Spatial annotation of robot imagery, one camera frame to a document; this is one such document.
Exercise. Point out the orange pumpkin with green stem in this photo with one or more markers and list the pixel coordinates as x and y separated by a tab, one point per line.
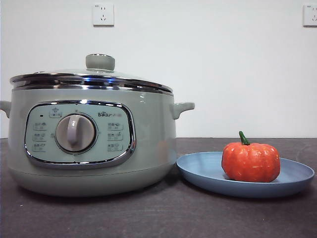
250	163

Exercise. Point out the white wall socket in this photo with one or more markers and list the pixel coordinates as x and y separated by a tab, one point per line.
103	15
310	15

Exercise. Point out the glass lid with green knob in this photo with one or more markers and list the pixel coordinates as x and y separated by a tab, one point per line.
100	62

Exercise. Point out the pale green electric steamer pot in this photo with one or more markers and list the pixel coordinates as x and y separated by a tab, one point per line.
153	138

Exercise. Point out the blue plate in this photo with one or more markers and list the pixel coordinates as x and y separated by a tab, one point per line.
203	171

